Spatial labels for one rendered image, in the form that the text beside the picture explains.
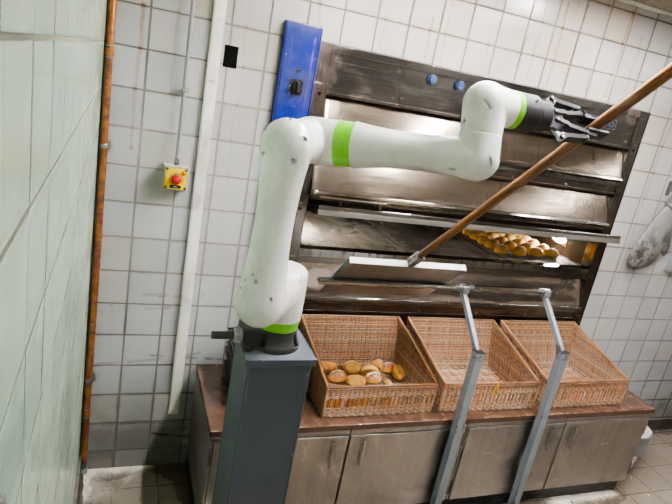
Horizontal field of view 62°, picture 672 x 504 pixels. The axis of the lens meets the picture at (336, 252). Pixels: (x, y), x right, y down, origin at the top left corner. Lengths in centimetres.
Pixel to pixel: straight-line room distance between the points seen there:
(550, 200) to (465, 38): 103
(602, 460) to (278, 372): 236
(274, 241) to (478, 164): 51
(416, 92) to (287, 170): 152
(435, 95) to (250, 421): 176
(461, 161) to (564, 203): 202
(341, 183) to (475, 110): 134
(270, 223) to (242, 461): 75
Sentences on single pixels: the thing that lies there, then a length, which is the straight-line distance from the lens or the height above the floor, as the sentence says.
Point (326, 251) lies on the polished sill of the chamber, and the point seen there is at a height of 117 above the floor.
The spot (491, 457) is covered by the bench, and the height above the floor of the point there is 34.
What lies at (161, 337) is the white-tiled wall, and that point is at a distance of 273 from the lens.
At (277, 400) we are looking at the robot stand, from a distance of 168.
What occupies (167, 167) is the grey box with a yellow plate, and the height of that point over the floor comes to 150.
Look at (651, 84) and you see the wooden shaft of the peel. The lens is 157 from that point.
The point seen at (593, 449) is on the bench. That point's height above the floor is 34.
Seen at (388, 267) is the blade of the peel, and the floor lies 127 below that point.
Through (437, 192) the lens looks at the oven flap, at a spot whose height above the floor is 152.
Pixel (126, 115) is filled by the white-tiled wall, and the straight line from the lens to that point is 244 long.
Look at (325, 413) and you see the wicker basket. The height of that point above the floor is 60.
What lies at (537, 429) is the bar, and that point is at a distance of 305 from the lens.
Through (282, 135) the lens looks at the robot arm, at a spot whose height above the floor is 182.
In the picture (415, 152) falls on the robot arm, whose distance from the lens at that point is 140.
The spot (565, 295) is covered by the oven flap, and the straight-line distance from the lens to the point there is 361.
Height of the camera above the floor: 195
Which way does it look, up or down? 17 degrees down
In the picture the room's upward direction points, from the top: 11 degrees clockwise
